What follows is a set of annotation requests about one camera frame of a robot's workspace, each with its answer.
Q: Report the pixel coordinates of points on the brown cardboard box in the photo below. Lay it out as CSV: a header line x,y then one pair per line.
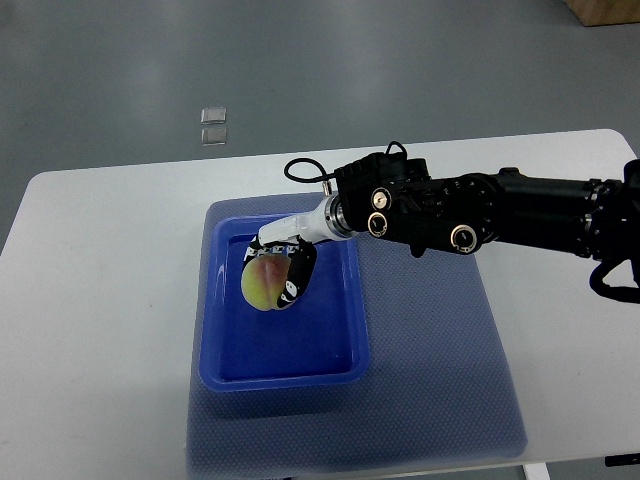
x,y
593,13

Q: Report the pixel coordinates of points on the yellow red peach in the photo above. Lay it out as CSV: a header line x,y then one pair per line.
x,y
263,281

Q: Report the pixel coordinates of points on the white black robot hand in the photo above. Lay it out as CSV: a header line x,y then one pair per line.
x,y
296,237

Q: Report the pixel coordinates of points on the upper metal floor plate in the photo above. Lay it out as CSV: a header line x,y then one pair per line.
x,y
213,115

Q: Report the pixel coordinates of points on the blue plastic tray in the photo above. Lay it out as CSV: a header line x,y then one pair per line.
x,y
321,340

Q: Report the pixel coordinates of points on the blue grey mesh mat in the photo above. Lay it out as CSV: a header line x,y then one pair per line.
x,y
437,389

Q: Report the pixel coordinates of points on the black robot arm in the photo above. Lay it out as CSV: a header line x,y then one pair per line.
x,y
394,198

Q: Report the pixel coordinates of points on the white table leg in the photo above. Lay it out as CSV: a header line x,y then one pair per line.
x,y
536,471

